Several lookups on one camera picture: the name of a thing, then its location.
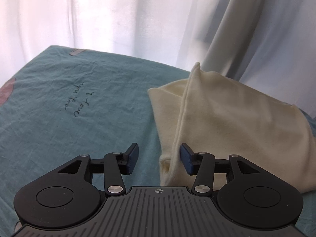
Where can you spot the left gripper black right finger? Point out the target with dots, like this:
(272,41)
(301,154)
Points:
(201,165)

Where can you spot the cream knit sweater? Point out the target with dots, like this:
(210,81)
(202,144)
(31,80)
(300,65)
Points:
(218,115)

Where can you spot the white sheer curtain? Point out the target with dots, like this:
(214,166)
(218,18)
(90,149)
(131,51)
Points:
(173,32)

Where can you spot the teal printed bed sheet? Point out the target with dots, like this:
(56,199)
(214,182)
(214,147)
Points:
(66,109)

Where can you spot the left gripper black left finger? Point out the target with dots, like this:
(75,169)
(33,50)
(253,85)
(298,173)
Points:
(115,165)

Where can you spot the grey blackout curtain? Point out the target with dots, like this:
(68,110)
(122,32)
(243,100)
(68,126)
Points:
(268,45)

